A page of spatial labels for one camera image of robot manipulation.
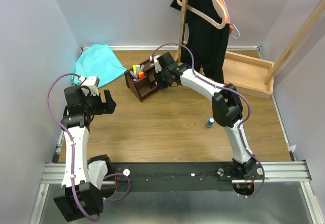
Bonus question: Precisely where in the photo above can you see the orange black highlighter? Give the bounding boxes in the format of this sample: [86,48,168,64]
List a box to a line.
[139,71,145,79]

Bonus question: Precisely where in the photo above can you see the white yellow marker pen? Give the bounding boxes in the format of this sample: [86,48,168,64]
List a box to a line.
[133,65,138,79]

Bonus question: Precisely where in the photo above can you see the red marker pen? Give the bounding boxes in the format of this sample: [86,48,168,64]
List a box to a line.
[130,71,137,79]

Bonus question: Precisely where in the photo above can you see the blue ink bottle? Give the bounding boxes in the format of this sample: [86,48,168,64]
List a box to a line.
[206,117,215,128]

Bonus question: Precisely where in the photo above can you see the pale mint highlighter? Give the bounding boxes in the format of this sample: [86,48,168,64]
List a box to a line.
[136,65,141,77]

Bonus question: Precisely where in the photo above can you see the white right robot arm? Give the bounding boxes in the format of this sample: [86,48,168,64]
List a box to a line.
[149,52,257,179]

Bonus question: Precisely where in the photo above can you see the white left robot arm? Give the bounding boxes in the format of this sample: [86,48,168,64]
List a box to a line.
[53,85,116,222]

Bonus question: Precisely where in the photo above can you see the dark wooden desk organizer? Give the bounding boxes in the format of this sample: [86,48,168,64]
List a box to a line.
[124,59,158,102]

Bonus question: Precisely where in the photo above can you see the turquoise t-shirt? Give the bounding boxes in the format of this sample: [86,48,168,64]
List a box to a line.
[73,44,126,88]

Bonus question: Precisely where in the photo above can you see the black hanging garment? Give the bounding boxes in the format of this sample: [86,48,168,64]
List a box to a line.
[185,0,230,83]

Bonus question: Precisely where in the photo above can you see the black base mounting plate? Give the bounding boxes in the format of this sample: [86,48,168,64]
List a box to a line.
[107,162,262,192]

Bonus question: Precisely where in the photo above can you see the orange plastic hanger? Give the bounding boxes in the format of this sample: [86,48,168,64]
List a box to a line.
[211,0,231,29]

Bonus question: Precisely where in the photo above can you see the wooden clothes rack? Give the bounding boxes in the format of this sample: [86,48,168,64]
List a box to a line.
[176,0,324,100]

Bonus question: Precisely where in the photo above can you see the beige wooden hanger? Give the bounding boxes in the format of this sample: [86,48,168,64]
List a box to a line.
[176,0,227,30]

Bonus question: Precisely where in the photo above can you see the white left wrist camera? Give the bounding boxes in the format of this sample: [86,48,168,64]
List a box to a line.
[78,76,100,96]

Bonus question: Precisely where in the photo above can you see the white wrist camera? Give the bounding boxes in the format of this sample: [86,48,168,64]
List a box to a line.
[78,76,100,96]
[149,55,162,73]

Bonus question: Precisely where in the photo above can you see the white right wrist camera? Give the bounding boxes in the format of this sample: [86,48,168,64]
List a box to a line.
[149,55,162,73]

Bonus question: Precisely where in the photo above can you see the light blue wire hanger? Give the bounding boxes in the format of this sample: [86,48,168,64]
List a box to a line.
[222,0,241,40]

